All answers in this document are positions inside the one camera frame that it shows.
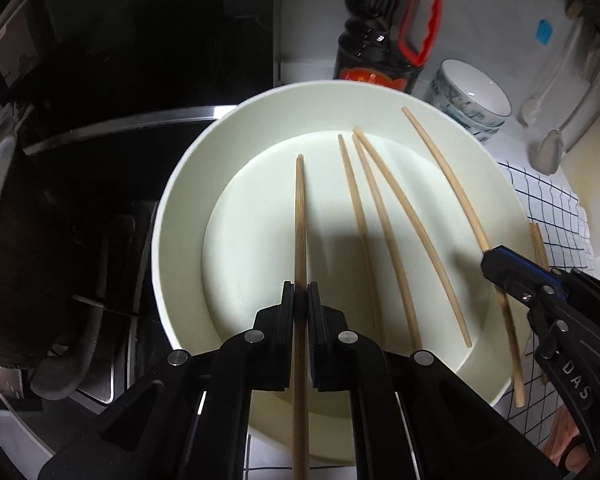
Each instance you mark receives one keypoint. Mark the person's right hand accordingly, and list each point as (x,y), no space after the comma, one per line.
(562,435)

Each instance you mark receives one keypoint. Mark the white black-checked cloth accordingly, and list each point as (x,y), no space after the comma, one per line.
(545,195)

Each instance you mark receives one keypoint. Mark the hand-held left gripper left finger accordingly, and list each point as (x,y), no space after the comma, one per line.
(270,350)

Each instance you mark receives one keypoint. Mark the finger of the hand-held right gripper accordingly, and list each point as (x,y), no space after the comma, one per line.
(520,259)
(510,280)

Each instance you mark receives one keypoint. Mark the single wooden chopstick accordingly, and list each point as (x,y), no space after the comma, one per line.
(420,220)
(455,180)
(380,205)
(360,220)
(300,220)

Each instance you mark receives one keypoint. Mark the pile of wooden chopsticks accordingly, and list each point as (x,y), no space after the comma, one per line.
(537,245)

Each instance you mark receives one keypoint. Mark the white blue-patterned bowl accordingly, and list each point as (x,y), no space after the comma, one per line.
(480,132)
(472,90)
(460,115)

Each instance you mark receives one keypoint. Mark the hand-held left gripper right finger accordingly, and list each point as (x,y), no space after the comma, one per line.
(330,350)

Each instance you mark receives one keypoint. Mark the dark metal wok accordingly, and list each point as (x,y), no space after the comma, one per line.
(35,260)

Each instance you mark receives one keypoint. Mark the black gas stove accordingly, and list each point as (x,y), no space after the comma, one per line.
(130,240)

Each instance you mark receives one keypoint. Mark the white round basin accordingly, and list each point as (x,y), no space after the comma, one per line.
(260,200)

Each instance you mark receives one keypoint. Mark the dark soy sauce bottle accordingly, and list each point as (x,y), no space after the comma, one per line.
(375,25)

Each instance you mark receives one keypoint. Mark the white dish brush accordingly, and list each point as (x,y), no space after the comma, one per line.
(529,110)

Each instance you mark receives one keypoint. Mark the metal spatula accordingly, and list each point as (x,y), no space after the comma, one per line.
(547,152)

